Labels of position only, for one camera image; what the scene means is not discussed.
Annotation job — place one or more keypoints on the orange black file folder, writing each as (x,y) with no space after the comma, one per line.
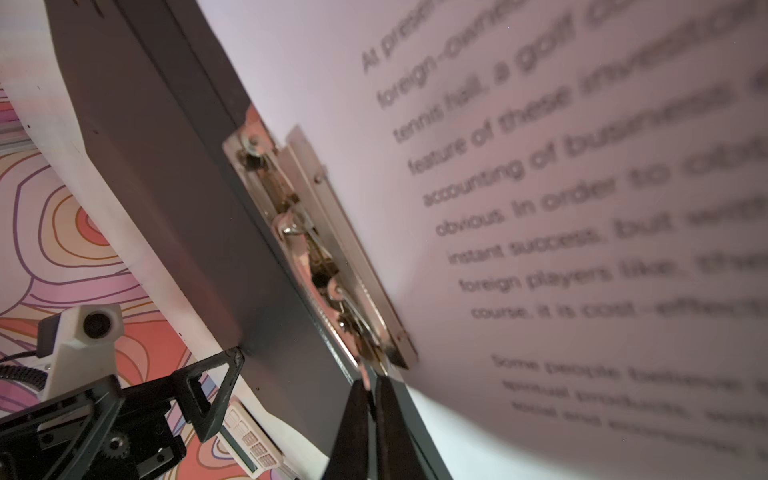
(156,97)

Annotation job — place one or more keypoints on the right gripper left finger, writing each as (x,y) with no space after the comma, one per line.
(349,459)

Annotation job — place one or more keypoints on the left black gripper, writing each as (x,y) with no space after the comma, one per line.
(102,431)

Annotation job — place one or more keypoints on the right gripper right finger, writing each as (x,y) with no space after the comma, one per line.
(397,458)

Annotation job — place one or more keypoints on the pink white calculator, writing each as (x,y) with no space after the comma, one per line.
(247,442)

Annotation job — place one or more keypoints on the printed paper sheet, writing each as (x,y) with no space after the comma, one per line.
(566,205)

